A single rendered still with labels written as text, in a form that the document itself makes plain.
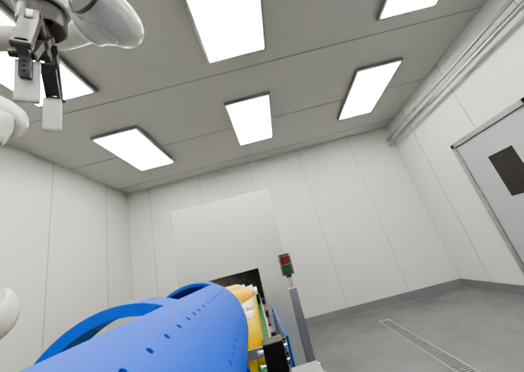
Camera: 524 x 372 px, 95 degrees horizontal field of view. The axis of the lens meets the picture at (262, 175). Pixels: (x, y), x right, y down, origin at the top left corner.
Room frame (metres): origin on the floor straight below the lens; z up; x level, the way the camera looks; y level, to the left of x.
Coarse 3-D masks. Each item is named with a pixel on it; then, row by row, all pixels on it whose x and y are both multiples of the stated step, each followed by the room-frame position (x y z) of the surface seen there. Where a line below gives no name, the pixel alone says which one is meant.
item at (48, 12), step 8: (24, 0) 0.26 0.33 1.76; (32, 0) 0.27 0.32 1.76; (40, 0) 0.27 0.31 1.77; (16, 8) 0.27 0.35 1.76; (32, 8) 0.27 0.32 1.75; (40, 8) 0.27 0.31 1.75; (48, 8) 0.28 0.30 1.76; (56, 8) 0.29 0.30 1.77; (16, 16) 0.27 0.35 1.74; (48, 16) 0.29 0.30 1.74; (56, 16) 0.29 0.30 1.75; (64, 16) 0.31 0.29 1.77; (48, 24) 0.30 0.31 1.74; (56, 24) 0.30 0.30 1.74; (64, 24) 0.31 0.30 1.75; (40, 32) 0.28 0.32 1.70; (48, 32) 0.31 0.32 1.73; (56, 32) 0.31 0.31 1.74; (64, 32) 0.32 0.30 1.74; (56, 40) 0.33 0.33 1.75; (64, 40) 0.34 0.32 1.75; (48, 56) 0.32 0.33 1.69
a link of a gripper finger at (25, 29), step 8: (24, 8) 0.25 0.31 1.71; (24, 16) 0.25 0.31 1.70; (40, 16) 0.26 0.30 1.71; (16, 24) 0.24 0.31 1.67; (24, 24) 0.25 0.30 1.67; (32, 24) 0.25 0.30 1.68; (40, 24) 0.27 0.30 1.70; (16, 32) 0.24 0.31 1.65; (24, 32) 0.25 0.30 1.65; (32, 32) 0.25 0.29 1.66; (24, 40) 0.25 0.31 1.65; (32, 40) 0.25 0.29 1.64; (32, 48) 0.25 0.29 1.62
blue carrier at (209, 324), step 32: (192, 288) 0.80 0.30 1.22; (224, 288) 0.80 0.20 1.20; (96, 320) 0.34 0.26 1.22; (160, 320) 0.29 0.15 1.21; (192, 320) 0.35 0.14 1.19; (224, 320) 0.48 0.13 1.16; (64, 352) 0.17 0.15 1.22; (96, 352) 0.18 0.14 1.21; (128, 352) 0.20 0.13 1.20; (160, 352) 0.23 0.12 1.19; (192, 352) 0.28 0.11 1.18; (224, 352) 0.37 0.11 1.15
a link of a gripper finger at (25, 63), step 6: (24, 42) 0.24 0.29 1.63; (18, 48) 0.25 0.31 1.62; (24, 48) 0.25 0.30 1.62; (18, 54) 0.25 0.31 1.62; (24, 54) 0.26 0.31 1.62; (18, 60) 0.26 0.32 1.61; (24, 60) 0.26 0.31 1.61; (30, 60) 0.26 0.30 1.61; (18, 66) 0.26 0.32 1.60; (24, 66) 0.26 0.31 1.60; (30, 66) 0.27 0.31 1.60; (18, 72) 0.26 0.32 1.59; (24, 72) 0.26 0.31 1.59; (30, 72) 0.27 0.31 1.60; (24, 78) 0.27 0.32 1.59; (30, 78) 0.27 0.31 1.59
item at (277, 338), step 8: (272, 336) 0.97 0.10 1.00; (280, 336) 0.95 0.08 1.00; (264, 344) 0.91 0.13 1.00; (272, 344) 0.91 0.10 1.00; (280, 344) 0.91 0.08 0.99; (264, 352) 0.90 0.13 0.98; (272, 352) 0.91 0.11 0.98; (280, 352) 0.91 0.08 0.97; (288, 352) 0.95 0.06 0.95; (272, 360) 0.91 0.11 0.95; (280, 360) 0.91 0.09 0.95; (288, 360) 0.93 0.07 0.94; (264, 368) 0.92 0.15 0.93; (272, 368) 0.90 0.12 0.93; (280, 368) 0.91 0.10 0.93; (288, 368) 0.91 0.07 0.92
